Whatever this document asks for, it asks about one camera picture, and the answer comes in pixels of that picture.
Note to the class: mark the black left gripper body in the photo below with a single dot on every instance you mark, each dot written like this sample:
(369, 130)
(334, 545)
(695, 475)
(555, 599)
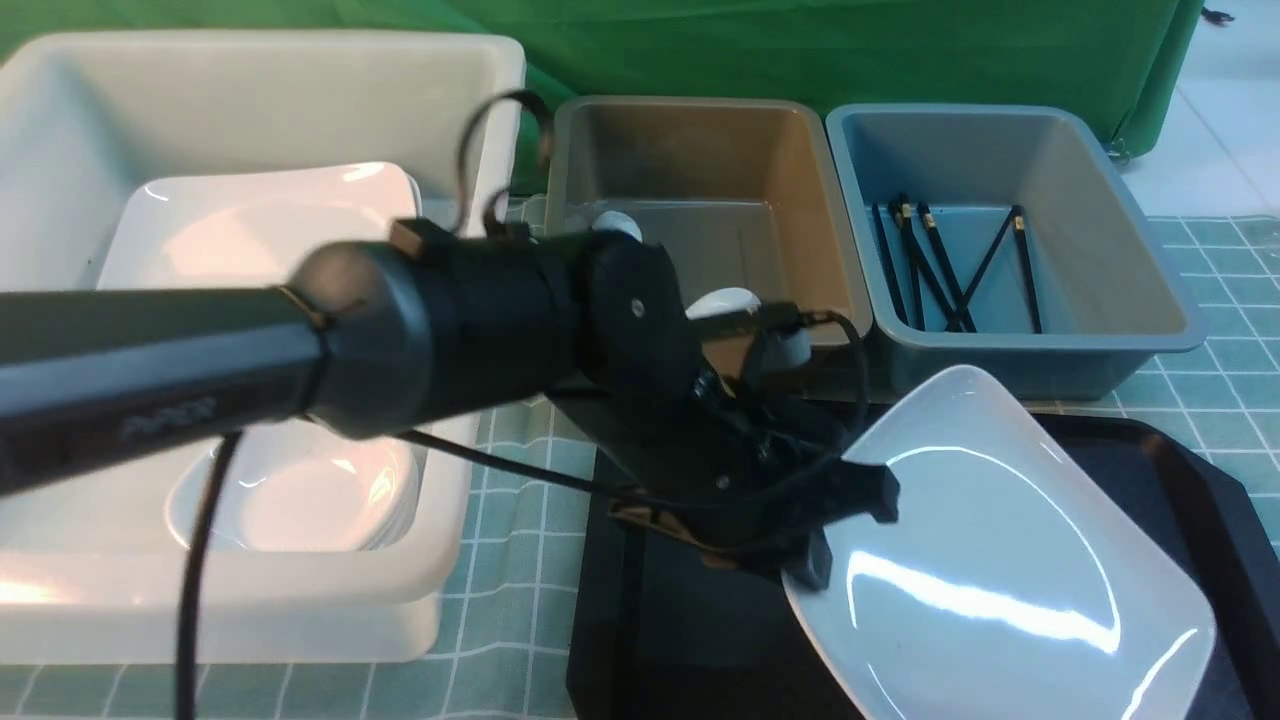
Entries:
(708, 471)

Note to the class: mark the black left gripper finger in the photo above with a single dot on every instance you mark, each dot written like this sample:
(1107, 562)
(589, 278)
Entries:
(840, 490)
(808, 561)

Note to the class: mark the large white square plate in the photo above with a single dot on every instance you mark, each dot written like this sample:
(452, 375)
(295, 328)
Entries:
(1011, 587)

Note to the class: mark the black chopstick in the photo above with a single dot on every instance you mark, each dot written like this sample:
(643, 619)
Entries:
(919, 264)
(889, 269)
(985, 265)
(1028, 281)
(948, 272)

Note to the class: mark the white small bowl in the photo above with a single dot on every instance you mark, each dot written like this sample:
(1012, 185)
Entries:
(326, 496)

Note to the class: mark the white ceramic soup spoon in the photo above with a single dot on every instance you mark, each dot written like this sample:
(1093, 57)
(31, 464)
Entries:
(617, 221)

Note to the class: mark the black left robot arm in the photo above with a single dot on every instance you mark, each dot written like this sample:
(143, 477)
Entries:
(374, 339)

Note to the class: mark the top white plate in bin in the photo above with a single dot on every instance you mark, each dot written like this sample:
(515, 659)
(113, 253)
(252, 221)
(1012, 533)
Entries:
(249, 229)

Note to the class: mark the black serving tray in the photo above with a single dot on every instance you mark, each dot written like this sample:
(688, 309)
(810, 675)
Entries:
(659, 635)

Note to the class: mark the white spoon in bin right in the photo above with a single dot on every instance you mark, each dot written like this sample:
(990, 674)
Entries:
(726, 300)

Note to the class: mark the black chopstick in bin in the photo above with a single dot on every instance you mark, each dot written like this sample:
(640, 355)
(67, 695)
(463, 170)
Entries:
(1028, 281)
(919, 264)
(948, 272)

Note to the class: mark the brown plastic bin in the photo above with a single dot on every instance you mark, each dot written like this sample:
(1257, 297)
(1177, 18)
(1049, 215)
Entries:
(742, 193)

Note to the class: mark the green checkered tablecloth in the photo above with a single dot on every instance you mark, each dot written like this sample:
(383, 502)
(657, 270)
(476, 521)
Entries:
(507, 607)

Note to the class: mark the blue plastic bin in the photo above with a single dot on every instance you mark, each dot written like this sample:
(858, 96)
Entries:
(1109, 298)

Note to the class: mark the green backdrop cloth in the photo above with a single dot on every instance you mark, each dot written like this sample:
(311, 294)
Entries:
(1113, 64)

